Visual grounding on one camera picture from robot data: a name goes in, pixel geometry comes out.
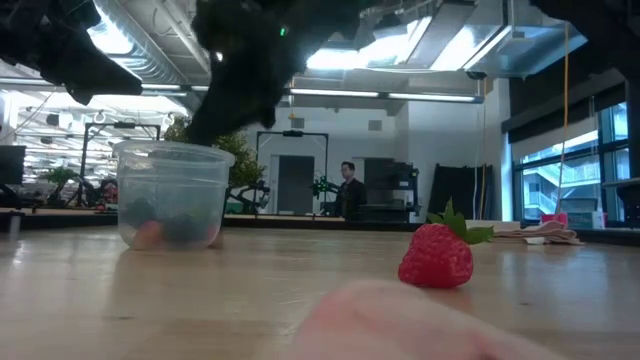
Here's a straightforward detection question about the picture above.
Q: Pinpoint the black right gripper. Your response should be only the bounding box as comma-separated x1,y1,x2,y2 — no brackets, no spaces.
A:
187,0,351,149

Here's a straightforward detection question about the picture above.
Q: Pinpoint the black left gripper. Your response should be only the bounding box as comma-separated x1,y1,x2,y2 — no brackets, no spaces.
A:
42,0,145,107

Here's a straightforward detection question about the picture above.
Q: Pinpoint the clear plastic tupperware container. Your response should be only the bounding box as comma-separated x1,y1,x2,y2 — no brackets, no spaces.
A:
112,139,236,252

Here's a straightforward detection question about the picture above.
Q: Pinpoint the large dark blueberry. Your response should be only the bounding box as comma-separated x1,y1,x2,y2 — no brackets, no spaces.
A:
164,214,202,245

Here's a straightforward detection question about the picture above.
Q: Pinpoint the large green indoor tree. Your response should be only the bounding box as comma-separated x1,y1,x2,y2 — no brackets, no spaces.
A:
163,115,267,190

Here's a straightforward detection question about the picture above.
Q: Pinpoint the small green potted plant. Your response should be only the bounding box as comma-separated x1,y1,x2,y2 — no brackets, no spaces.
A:
40,166,77,187

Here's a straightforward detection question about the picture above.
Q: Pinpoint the black monitor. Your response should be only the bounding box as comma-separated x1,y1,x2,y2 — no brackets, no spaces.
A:
0,144,27,186

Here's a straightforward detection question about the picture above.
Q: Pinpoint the person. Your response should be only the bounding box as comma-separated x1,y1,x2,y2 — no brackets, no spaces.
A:
333,160,369,221

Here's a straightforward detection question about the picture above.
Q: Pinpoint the black equipment cart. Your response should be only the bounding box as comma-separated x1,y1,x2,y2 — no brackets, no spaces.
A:
362,158,422,224

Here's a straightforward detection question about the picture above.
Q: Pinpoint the black standing panel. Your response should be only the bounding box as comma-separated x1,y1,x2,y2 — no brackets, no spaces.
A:
427,163,495,222

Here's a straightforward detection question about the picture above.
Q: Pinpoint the red strawberry with green leaves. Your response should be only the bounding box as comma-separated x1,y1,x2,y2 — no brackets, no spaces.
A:
397,198,495,290

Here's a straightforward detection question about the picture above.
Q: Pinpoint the blurry pink fruit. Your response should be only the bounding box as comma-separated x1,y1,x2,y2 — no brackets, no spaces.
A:
289,278,571,360

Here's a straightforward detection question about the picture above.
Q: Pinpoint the folded beige cloth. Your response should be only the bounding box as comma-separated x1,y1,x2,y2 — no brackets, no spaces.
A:
492,220,584,247

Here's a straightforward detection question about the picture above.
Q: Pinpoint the blue and white box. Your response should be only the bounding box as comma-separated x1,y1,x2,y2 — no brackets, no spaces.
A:
567,210,607,231

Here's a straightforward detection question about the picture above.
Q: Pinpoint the black rig frame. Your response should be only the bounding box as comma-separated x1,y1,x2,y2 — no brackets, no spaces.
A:
79,121,162,209
255,129,330,217

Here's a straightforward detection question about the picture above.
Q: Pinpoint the silver ribbed duct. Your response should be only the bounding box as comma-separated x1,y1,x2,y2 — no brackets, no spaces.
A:
89,0,211,89

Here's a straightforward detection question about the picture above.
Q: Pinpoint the black frame post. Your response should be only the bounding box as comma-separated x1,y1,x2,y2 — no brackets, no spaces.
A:
624,74,640,226

